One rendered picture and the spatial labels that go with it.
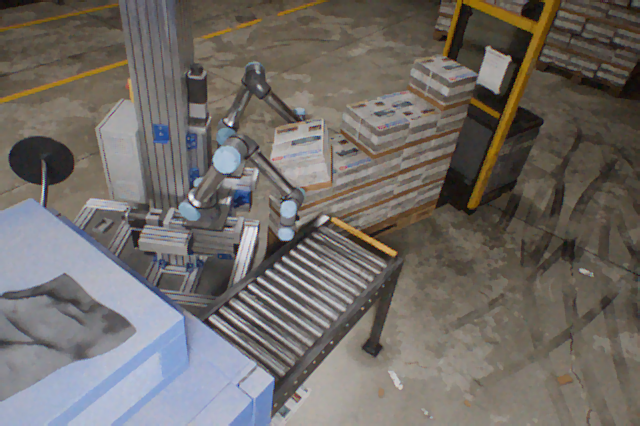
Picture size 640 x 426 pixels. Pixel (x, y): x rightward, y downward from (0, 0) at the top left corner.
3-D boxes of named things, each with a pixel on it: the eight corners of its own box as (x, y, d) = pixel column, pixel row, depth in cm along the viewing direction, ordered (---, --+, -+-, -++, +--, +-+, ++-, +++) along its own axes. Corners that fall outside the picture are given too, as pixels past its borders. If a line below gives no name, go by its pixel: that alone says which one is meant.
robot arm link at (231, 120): (213, 141, 307) (250, 66, 278) (214, 128, 318) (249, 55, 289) (231, 148, 311) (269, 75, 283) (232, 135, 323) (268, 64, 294)
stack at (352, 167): (265, 243, 378) (270, 152, 325) (379, 199, 436) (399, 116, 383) (292, 276, 355) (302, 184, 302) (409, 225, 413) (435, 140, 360)
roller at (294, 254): (292, 252, 268) (293, 245, 265) (364, 297, 249) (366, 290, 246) (286, 256, 264) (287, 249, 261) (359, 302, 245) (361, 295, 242)
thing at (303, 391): (274, 362, 299) (274, 361, 298) (311, 390, 288) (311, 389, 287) (231, 406, 275) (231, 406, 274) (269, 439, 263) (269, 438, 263)
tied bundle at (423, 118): (370, 124, 368) (375, 96, 353) (399, 116, 382) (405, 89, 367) (404, 150, 345) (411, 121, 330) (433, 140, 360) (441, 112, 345)
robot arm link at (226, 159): (205, 210, 264) (253, 147, 229) (192, 227, 252) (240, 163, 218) (186, 197, 261) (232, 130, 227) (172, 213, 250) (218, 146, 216)
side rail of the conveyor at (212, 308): (320, 228, 295) (322, 213, 288) (327, 232, 293) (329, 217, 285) (131, 383, 208) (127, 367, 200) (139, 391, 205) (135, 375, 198)
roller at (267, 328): (233, 300, 238) (233, 294, 235) (309, 356, 219) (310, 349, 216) (225, 307, 235) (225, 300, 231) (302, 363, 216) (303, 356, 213)
